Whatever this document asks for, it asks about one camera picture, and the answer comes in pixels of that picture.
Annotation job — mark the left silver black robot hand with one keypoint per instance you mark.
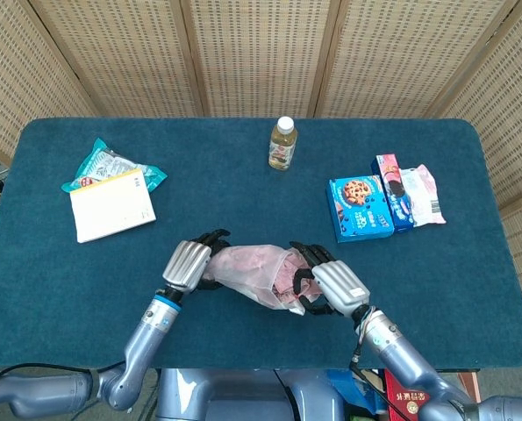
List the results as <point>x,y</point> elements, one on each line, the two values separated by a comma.
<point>186,265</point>

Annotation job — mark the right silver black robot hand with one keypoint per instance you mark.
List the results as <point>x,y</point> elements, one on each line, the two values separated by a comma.
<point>341,285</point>

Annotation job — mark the pink floral garment with ribbon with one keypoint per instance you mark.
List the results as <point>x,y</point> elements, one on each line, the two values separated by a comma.
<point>282,289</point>

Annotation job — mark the translucent white plastic bag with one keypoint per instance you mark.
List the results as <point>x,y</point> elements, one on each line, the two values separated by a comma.
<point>252,272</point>

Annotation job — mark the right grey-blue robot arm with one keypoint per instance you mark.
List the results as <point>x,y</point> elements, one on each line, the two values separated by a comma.
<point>401,351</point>

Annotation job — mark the white yellow book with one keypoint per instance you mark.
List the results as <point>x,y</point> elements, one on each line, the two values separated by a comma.
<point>107,210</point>

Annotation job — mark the blue chocolate chip cookie box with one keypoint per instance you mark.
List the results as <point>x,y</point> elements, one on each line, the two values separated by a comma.
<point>359,210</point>

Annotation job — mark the blue pink sandwich cookie box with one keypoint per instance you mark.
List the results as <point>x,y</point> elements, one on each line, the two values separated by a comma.
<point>396,206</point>

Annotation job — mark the blue carpet table mat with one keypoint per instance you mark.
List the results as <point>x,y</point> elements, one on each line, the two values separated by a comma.
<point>260,342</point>

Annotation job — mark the white pink snack packet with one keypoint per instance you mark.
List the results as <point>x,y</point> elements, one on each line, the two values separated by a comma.
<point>423,197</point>

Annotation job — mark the teal snack packet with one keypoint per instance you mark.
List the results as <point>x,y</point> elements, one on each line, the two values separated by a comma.
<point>105,164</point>

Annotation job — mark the red box with gold print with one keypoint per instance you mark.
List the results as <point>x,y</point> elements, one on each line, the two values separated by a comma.
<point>403,403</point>

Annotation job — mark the grey-blue robot torso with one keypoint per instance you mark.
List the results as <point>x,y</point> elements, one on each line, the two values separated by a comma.
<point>243,394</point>

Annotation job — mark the tea bottle with white cap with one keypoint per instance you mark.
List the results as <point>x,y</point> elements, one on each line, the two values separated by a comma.
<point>281,147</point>

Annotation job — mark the woven bamboo folding screen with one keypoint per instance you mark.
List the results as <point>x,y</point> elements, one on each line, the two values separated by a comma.
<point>260,57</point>

